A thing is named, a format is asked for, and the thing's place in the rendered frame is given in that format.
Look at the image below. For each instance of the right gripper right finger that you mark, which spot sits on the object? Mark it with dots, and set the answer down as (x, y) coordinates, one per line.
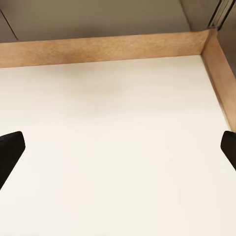
(228, 146)

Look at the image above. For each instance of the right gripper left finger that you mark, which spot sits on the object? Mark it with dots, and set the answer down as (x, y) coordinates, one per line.
(12, 146)

